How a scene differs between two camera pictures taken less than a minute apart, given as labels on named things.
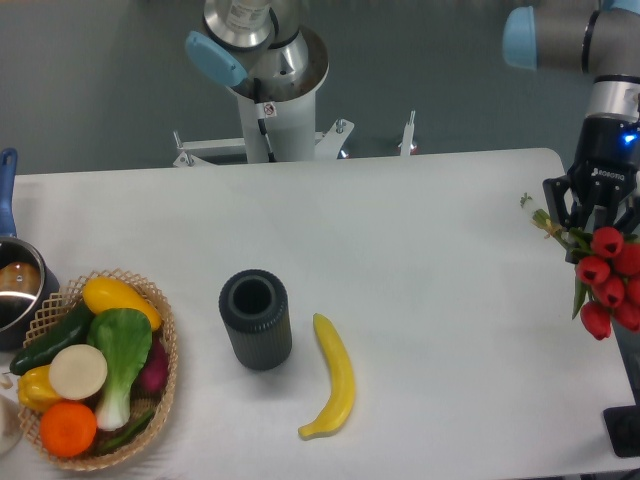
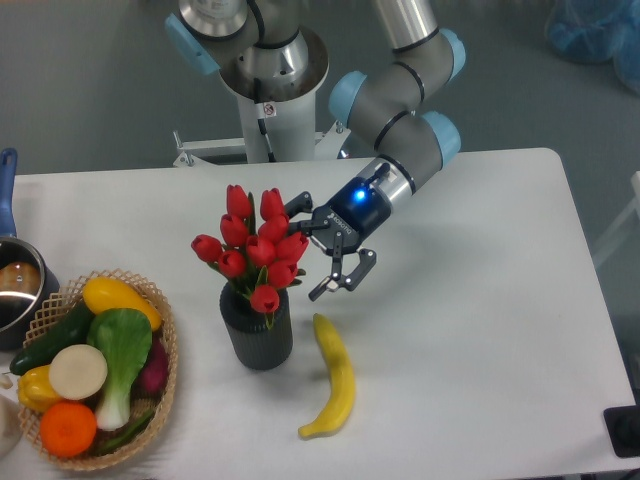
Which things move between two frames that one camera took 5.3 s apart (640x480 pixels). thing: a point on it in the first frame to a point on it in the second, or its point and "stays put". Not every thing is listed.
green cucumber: (72, 330) stays put
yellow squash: (104, 293) stays put
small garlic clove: (5, 381) stays put
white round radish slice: (78, 372) stays put
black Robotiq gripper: (605, 169) to (360, 209)
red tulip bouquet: (607, 274) to (257, 250)
